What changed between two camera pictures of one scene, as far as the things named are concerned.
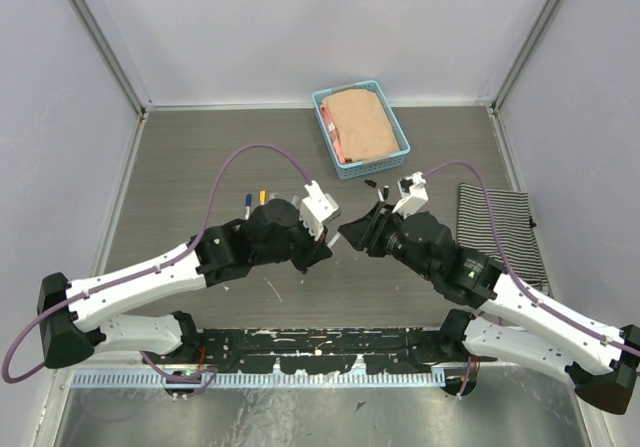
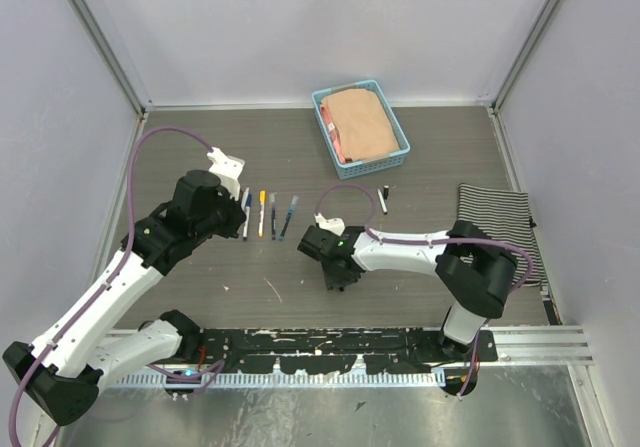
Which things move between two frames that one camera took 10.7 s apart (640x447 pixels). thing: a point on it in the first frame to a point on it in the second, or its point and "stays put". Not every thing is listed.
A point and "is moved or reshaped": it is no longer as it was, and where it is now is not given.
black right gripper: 366,233 to 335,281
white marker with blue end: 248,204 stays put
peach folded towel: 358,125 stays put
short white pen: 333,239 is moved or reshaped
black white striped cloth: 512,210 stays put
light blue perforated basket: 361,128 stays put
